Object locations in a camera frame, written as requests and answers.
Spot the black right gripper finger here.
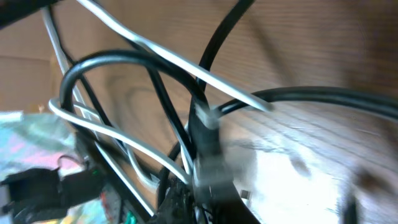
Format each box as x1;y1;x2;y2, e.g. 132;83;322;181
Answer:
146;179;197;224

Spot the black cable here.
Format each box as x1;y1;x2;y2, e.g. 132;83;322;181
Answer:
46;0;398;224

